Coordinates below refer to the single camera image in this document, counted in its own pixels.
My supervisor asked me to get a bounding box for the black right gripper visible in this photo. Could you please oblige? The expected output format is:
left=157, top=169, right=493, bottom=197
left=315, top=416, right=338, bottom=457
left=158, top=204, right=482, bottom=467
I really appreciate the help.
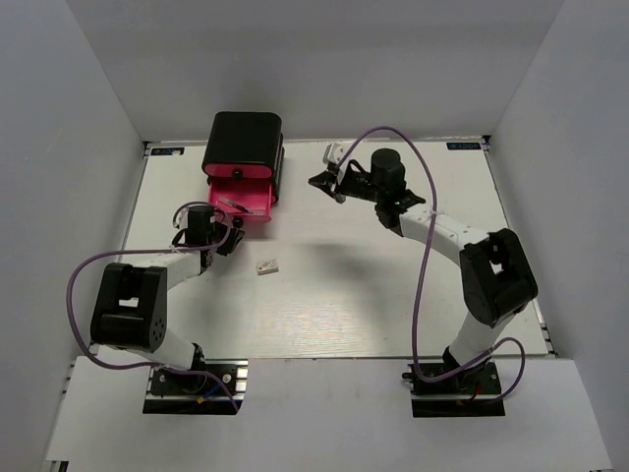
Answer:
left=310, top=167, right=385, bottom=205

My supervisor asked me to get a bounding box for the green ink pen refill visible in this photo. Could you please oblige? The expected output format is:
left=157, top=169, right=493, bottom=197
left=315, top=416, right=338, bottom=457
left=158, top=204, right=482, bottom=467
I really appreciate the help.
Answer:
left=219, top=198, right=255, bottom=214

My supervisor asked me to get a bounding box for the pink drawer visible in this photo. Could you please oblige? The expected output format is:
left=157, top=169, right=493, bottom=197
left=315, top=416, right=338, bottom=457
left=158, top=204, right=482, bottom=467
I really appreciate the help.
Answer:
left=201, top=163, right=273, bottom=179
left=208, top=178, right=273, bottom=224

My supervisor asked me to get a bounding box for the pink top drawer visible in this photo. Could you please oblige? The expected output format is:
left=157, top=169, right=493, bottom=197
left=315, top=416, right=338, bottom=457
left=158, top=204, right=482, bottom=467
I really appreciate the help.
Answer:
left=201, top=163, right=273, bottom=179

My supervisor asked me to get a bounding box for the white staples box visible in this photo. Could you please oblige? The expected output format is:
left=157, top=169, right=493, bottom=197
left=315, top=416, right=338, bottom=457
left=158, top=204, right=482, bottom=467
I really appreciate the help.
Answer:
left=256, top=259, right=279, bottom=275

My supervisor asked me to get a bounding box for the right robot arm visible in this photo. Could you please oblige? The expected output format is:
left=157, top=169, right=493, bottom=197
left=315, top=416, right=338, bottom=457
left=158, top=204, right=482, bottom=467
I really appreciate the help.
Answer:
left=309, top=144, right=539, bottom=392

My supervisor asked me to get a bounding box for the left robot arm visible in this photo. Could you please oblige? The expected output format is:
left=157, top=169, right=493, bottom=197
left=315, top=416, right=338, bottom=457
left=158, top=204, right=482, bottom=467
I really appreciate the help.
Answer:
left=90, top=205, right=245, bottom=392

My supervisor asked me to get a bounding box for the black drawer cabinet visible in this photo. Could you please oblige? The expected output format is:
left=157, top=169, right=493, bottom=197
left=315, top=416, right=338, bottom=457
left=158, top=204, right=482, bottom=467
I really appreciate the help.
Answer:
left=201, top=111, right=285, bottom=205

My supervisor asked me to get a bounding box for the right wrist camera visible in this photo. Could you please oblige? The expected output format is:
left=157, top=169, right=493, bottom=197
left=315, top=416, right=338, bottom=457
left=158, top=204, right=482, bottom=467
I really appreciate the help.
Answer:
left=322, top=142, right=348, bottom=169

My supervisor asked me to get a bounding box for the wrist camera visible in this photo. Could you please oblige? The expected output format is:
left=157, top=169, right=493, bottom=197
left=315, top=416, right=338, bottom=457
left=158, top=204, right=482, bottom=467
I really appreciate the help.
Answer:
left=322, top=142, right=348, bottom=169
left=172, top=206, right=192, bottom=230

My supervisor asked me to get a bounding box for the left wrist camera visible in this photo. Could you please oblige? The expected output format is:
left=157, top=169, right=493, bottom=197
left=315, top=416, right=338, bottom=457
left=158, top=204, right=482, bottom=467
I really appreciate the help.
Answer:
left=172, top=206, right=192, bottom=230

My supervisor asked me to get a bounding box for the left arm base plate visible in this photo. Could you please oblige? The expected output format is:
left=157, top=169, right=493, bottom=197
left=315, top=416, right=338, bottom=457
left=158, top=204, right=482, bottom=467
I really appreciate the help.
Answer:
left=143, top=360, right=249, bottom=416

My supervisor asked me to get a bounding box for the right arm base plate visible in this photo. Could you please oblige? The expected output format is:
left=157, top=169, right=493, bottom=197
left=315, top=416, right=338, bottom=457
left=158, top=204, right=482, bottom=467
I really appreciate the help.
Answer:
left=402, top=361, right=505, bottom=418

